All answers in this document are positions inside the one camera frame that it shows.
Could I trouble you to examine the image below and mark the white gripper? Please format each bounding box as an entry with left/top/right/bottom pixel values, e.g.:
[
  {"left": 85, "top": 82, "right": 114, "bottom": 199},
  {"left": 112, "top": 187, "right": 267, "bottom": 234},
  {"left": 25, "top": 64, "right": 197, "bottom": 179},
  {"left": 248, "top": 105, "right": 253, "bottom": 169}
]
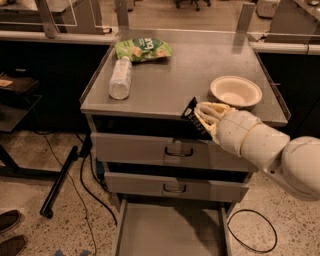
[{"left": 195, "top": 102, "right": 262, "bottom": 156}]

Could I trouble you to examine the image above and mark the black rxbar chocolate bar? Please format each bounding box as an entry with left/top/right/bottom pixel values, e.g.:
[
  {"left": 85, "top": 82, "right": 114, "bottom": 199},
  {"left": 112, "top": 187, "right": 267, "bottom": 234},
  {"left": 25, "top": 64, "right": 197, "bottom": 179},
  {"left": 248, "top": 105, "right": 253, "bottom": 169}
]
[{"left": 181, "top": 97, "right": 212, "bottom": 140}]

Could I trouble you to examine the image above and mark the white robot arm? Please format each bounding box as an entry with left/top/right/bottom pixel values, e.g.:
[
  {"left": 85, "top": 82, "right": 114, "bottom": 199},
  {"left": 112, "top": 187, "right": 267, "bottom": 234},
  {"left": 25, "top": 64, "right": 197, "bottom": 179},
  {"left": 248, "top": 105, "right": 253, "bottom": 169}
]
[{"left": 194, "top": 102, "right": 320, "bottom": 201}]

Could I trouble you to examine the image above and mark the grey metal drawer cabinet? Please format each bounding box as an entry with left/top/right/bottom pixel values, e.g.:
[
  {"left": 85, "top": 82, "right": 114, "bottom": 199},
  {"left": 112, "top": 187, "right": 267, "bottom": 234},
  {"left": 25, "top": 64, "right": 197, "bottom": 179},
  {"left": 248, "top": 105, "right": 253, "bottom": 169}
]
[{"left": 79, "top": 27, "right": 292, "bottom": 214}]

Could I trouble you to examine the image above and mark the top grey drawer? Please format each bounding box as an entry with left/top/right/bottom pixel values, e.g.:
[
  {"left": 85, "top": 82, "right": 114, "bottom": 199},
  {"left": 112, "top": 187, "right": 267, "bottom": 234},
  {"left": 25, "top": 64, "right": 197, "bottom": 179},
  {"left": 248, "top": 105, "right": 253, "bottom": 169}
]
[{"left": 91, "top": 132, "right": 256, "bottom": 172}]

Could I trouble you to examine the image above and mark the middle grey drawer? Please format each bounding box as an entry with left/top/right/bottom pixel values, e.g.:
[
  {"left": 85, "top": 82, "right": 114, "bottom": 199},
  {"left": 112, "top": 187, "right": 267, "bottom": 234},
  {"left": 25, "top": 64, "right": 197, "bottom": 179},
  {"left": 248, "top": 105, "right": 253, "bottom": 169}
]
[{"left": 105, "top": 172, "right": 248, "bottom": 203}]

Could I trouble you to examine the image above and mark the bottom grey open drawer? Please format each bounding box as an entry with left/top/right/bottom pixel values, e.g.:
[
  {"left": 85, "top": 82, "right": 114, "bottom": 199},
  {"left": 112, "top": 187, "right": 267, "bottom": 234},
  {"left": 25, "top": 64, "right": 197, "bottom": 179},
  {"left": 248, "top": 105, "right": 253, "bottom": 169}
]
[{"left": 112, "top": 198, "right": 232, "bottom": 256}]

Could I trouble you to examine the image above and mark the white paper bowl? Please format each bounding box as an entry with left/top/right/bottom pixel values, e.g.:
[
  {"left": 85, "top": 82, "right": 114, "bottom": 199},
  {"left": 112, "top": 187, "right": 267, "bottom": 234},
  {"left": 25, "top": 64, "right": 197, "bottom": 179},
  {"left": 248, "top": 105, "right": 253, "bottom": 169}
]
[{"left": 210, "top": 76, "right": 262, "bottom": 109}]

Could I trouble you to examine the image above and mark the green snack bag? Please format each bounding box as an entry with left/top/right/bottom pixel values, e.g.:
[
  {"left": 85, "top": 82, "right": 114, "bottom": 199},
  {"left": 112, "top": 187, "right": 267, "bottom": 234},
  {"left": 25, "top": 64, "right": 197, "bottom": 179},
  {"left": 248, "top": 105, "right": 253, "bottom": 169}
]
[{"left": 115, "top": 38, "right": 172, "bottom": 62}]

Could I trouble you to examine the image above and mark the clear plastic water bottle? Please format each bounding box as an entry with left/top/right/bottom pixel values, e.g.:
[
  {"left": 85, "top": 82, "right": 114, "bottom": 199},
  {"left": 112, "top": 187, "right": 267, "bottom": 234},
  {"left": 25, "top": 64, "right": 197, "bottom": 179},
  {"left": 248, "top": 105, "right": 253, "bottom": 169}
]
[{"left": 109, "top": 56, "right": 132, "bottom": 100}]

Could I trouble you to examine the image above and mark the black office chair base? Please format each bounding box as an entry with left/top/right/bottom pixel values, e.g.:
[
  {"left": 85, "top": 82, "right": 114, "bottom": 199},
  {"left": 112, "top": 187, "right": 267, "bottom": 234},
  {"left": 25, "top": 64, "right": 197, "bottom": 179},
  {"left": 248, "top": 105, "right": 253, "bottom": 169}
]
[{"left": 174, "top": 0, "right": 211, "bottom": 11}]

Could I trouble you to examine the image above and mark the black table leg bar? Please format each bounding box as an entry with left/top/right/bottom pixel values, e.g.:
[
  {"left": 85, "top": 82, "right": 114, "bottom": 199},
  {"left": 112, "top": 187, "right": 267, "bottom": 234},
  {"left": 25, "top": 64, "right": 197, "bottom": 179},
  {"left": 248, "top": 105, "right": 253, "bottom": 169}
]
[{"left": 40, "top": 146, "right": 78, "bottom": 219}]

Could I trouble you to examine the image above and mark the black side table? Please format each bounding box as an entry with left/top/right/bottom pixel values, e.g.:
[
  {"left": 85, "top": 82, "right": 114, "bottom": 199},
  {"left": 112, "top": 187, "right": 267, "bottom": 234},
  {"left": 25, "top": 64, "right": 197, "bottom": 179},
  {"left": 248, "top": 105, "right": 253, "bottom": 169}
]
[{"left": 0, "top": 72, "right": 40, "bottom": 132}]

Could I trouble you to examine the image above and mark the upper brown shoe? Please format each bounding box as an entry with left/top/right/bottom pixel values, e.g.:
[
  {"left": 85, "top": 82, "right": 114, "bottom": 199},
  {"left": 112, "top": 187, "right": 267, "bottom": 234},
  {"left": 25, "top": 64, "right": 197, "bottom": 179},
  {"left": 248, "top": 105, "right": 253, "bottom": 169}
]
[{"left": 0, "top": 210, "right": 21, "bottom": 233}]

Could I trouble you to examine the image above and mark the brown shoe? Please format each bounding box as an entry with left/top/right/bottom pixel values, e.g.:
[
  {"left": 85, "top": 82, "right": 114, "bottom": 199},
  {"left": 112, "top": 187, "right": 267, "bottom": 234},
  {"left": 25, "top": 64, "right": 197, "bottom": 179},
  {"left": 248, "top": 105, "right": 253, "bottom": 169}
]
[
  {"left": 0, "top": 235, "right": 27, "bottom": 256},
  {"left": 0, "top": 210, "right": 21, "bottom": 233}
]

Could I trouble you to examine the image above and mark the lower brown shoe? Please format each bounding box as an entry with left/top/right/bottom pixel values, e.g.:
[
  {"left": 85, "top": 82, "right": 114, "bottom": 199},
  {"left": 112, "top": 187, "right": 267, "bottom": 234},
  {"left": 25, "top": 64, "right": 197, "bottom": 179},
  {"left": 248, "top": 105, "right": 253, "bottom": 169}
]
[{"left": 0, "top": 235, "right": 27, "bottom": 256}]

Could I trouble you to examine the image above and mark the black cable left floor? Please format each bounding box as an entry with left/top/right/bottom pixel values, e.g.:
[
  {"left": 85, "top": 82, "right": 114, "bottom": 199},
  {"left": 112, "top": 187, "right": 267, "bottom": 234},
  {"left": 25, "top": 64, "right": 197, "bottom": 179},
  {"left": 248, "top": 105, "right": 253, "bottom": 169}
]
[{"left": 75, "top": 133, "right": 118, "bottom": 227}]

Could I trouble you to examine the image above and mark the black looped floor cable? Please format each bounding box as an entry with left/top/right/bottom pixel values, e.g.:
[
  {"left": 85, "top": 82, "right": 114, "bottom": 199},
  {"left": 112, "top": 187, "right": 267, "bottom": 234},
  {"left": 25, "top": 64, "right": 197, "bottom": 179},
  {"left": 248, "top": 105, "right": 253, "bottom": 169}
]
[{"left": 226, "top": 208, "right": 278, "bottom": 254}]

